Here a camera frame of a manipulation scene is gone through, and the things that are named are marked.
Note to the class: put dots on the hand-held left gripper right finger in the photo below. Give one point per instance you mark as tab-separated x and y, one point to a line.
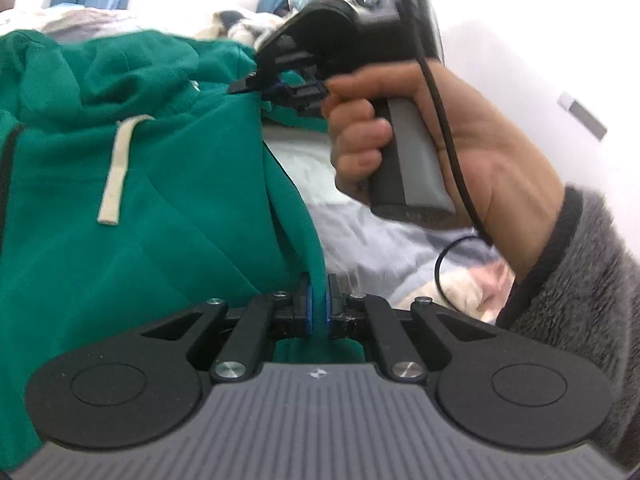
334	305

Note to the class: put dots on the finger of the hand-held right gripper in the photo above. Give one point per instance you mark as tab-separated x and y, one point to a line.
255	84
307	97

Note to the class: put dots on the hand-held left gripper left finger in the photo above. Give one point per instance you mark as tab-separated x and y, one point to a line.
306	305

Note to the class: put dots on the green hoodie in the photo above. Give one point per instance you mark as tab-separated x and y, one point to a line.
175	185

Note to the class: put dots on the person's right forearm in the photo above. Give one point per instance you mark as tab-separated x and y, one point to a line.
590	285

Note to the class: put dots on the person's right hand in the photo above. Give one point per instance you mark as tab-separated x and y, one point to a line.
500	170

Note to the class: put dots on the patchwork bed cover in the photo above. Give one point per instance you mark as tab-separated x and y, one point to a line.
380	250

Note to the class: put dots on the grey wall fixture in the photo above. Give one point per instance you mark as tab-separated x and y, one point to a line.
585	115

